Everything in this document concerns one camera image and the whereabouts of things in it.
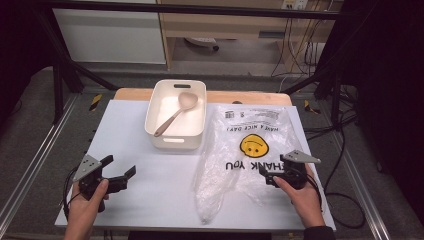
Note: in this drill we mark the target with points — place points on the black metal stand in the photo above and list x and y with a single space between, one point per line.
336 96
58 90

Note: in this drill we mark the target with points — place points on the person's right hand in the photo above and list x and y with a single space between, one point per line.
306 203

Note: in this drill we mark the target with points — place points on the white table sheet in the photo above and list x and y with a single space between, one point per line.
150 186

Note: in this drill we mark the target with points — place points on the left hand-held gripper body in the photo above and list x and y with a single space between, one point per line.
87 168

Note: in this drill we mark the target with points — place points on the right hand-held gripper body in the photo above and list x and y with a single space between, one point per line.
295 173

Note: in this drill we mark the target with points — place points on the person's left hand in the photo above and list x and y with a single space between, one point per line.
83 213

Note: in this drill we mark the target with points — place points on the pink spoon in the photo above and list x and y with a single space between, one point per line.
187 100

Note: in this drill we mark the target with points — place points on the white plastic bin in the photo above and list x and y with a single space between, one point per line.
166 141

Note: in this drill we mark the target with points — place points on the white cabinet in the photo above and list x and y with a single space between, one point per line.
106 36

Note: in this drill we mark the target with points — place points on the clear smiley plastic bag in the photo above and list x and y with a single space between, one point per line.
233 146

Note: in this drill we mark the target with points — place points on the white power strip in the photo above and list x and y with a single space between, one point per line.
200 41

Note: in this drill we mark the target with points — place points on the black horizontal frame bar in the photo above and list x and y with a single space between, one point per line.
200 9

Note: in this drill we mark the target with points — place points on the aluminium rail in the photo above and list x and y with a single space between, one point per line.
361 186
36 160

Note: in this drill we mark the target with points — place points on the wooden desk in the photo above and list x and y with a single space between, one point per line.
216 25

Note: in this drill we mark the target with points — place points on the wall socket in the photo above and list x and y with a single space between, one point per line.
295 4

